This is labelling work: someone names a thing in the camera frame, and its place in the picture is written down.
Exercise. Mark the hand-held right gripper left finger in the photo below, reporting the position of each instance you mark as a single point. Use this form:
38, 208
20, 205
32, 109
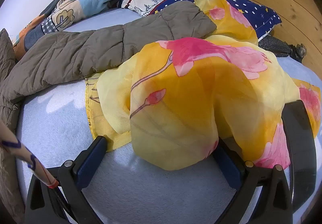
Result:
91, 157

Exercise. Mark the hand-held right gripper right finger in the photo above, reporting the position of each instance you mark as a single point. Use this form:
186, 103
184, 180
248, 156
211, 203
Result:
227, 166

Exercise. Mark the yellow floral scarf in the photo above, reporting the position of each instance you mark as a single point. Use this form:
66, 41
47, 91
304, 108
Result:
188, 103

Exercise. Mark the brown padded jacket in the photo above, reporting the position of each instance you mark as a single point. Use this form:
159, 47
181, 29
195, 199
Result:
75, 55

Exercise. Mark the light blue cloud-print bed sheet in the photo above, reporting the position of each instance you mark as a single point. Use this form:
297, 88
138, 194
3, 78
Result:
140, 188

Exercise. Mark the black curved object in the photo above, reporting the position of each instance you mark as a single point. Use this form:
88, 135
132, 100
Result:
299, 143

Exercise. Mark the black patterned object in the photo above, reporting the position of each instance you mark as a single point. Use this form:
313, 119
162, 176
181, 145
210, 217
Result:
274, 46

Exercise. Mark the navy star-print pillow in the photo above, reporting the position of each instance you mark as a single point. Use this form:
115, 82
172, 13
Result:
251, 10

